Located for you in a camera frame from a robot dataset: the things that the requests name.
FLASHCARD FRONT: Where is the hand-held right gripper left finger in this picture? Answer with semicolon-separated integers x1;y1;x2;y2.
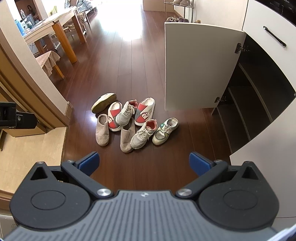
30;152;114;200

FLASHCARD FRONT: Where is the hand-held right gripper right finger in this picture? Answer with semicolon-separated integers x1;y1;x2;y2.
176;152;260;200

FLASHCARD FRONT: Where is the beige plush slipper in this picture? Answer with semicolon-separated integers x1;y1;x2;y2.
96;113;110;146
120;118;136;153

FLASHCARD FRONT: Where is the olive sole white trim slipper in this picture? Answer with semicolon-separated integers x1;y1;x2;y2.
91;93;117;114

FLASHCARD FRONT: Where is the white shoe cabinet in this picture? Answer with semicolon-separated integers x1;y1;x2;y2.
164;0;296;219

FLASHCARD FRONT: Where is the white green sneaker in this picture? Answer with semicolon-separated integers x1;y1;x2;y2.
152;117;179;146

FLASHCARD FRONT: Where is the red grey cartoon slipper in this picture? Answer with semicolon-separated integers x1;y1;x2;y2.
107;101;123;132
134;97;155;126

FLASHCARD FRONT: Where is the grey sneaker pink lining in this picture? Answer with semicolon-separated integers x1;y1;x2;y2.
130;119;158;149
115;100;138;126

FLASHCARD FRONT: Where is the chair with beige cover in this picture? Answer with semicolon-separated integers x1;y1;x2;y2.
35;50;65;80

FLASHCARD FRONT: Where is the blue container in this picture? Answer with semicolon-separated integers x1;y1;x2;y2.
15;20;25;36

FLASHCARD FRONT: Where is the wooden dining table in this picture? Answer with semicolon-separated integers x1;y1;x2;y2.
23;6;87;64

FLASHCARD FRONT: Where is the wooden chair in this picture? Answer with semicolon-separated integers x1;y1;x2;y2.
76;8;91;35

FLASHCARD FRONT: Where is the patterned grey cloth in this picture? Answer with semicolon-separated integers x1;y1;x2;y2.
65;0;93;10

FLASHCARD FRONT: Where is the metal shoe rack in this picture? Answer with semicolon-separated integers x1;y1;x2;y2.
164;0;196;24

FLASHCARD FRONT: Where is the wooden door frame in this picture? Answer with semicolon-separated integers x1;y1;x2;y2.
0;28;73;133

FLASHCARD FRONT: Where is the black cabinet handle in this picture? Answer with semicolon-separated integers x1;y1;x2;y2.
263;26;287;48

